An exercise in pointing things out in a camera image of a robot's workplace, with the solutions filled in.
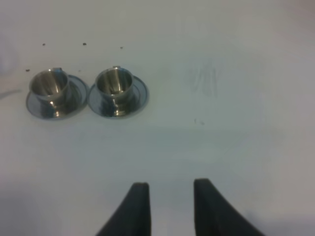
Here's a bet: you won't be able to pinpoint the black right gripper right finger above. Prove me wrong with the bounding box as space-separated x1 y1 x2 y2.
193 178 263 236

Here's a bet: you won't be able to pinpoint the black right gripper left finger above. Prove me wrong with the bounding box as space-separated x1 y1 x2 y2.
97 182 151 236

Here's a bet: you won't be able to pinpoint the right stainless steel teacup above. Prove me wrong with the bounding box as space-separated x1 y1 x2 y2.
95 66 134 109

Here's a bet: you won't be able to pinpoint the stainless steel teacup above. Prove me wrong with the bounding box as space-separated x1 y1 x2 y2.
29 68 71 107
95 66 134 109

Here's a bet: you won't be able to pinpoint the left stainless steel teacup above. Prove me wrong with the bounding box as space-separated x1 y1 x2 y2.
29 68 71 107

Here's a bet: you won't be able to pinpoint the right steel saucer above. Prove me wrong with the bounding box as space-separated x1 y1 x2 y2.
87 76 149 118

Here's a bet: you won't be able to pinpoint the steel saucer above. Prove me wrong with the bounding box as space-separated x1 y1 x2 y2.
26 75 89 120
87 76 149 118

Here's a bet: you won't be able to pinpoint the left steel saucer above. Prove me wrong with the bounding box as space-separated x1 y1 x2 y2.
26 75 89 120

